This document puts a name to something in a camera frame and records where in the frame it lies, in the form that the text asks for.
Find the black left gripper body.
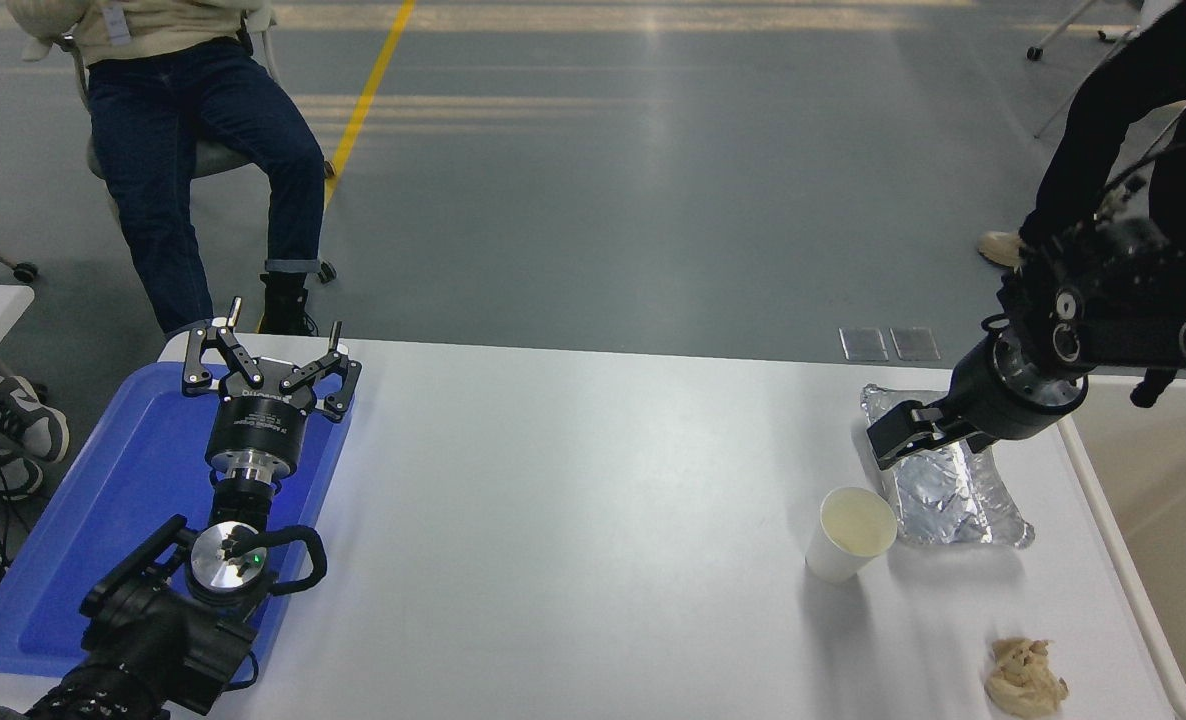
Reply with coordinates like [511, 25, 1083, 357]
[204, 358, 308, 471]

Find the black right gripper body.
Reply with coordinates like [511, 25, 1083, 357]
[949, 338, 1064, 443]

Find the white paper cup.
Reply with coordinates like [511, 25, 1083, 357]
[805, 485, 898, 584]

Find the silver foil tray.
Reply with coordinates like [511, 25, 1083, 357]
[860, 383, 1036, 549]

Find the blue plastic tray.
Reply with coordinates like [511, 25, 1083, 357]
[0, 360, 354, 691]

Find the large pale bin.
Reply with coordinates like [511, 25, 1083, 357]
[1053, 375, 1186, 720]

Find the seated person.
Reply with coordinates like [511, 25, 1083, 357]
[8, 0, 326, 337]

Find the crumpled tan paper ball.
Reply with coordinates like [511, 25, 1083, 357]
[983, 637, 1070, 719]

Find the standing person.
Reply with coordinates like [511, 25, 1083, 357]
[978, 0, 1186, 271]

